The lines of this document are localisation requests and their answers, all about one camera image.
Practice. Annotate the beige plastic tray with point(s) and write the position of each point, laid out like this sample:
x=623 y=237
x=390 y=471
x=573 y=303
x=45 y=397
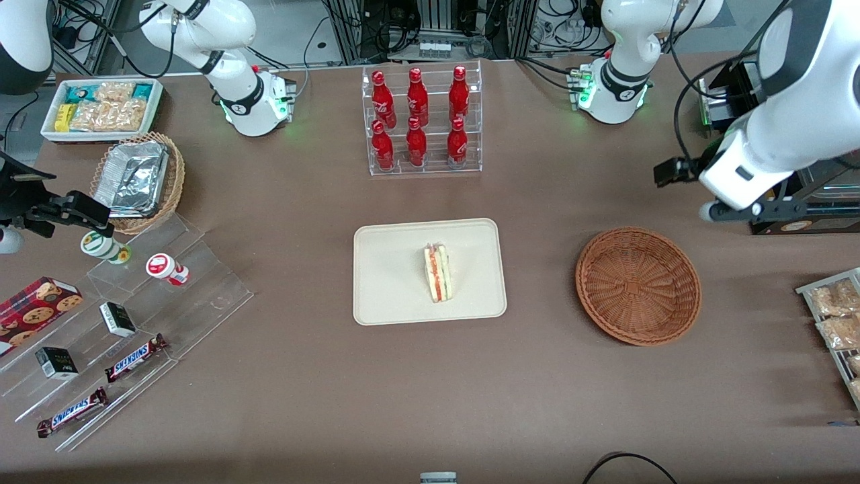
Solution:
x=390 y=282

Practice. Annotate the yellow snack packet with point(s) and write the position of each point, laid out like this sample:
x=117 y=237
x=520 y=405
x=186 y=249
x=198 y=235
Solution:
x=63 y=117

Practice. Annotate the white rectangular plastic bin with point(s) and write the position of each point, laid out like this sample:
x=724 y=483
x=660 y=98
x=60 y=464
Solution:
x=50 y=131

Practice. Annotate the grey metal box green light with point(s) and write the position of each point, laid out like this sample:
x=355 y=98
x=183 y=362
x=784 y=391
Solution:
x=712 y=107

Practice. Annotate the white power strip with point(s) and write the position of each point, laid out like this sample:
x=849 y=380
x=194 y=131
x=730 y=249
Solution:
x=434 y=49

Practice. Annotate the large clear bag of crackers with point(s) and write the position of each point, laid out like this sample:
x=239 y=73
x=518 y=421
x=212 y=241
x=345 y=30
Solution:
x=107 y=115

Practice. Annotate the red white yogurt cup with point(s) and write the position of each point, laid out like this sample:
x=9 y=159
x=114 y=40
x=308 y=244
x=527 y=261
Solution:
x=162 y=267

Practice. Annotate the small black carton box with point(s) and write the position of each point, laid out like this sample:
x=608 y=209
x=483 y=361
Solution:
x=57 y=363
x=117 y=319

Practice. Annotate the clear bag of fried snacks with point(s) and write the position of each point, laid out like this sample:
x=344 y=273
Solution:
x=833 y=299
x=854 y=364
x=840 y=333
x=855 y=390

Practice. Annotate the stacked aluminium foil trays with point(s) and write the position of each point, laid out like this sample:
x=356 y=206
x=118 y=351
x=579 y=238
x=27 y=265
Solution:
x=131 y=178

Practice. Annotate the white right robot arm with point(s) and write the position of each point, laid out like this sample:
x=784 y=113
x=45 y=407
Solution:
x=228 y=27

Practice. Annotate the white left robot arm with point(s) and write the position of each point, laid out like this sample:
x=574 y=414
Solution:
x=772 y=148

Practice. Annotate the Snickers chocolate bar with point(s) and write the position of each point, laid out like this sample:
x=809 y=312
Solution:
x=70 y=412
x=134 y=358

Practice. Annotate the red cola bottle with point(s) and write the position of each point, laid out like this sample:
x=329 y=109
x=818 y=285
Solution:
x=459 y=94
x=457 y=144
x=383 y=148
x=416 y=144
x=417 y=97
x=383 y=101

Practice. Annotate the black glass food warmer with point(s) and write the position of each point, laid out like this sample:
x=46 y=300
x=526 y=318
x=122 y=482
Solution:
x=833 y=227

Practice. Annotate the clear acrylic stepped shelf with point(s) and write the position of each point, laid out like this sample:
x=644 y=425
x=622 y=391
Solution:
x=201 y=296

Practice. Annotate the teal snack packet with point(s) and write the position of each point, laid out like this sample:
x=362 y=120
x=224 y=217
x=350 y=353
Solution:
x=77 y=93
x=142 y=90

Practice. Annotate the small grey device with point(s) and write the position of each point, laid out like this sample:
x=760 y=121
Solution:
x=438 y=478

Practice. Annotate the small clear bag of crackers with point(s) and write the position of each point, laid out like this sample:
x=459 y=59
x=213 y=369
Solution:
x=114 y=91

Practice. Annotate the triangular sandwich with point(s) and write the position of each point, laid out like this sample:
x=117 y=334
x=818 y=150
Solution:
x=438 y=275

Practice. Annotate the green white yogurt cup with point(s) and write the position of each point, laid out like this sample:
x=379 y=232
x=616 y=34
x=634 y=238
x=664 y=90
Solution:
x=101 y=247

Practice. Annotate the clear acrylic bottle rack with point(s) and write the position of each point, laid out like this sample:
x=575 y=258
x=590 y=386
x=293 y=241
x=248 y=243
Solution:
x=433 y=144

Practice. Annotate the aluminium equipment rack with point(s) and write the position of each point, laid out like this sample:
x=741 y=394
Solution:
x=440 y=17

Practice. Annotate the light wicker basket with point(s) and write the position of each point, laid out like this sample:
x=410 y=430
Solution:
x=173 y=181

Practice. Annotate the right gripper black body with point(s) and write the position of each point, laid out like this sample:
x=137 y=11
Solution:
x=20 y=195

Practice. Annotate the red cookie box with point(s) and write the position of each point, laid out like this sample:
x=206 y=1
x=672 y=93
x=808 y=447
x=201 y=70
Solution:
x=37 y=309

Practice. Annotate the round brown wicker basket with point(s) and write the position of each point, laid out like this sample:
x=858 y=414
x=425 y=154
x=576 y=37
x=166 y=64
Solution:
x=638 y=286

